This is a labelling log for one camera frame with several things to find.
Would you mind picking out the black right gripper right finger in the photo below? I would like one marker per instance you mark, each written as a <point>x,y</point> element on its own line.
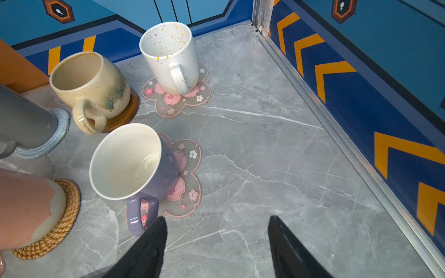
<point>290,258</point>

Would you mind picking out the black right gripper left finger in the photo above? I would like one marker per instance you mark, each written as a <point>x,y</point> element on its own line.
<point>144,259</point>

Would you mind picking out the white lavender mug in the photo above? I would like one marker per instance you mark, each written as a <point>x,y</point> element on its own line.
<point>134,164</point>

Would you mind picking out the tan rattan round coaster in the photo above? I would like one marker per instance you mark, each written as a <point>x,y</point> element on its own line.
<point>61,230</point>

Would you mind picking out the pink flower coaster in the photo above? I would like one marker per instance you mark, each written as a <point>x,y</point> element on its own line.
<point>170,106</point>
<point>184,199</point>

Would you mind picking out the orange ceramic mug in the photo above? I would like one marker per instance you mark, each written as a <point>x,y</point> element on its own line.
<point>31,207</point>

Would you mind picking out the brown wooden round coaster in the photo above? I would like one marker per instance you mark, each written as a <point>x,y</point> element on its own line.
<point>127,114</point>

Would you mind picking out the light blue woven coaster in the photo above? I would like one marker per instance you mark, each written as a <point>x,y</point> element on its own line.
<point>63,119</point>

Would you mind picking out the yellow ceramic mug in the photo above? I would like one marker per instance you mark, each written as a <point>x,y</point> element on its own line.
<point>93,87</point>

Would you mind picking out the grey metal cup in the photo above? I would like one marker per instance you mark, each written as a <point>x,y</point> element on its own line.
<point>23,123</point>

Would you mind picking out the white ceramic mug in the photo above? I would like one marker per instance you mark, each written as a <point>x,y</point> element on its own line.
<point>169,50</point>

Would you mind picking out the aluminium frame post right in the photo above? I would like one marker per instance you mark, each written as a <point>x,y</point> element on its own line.
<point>262,13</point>

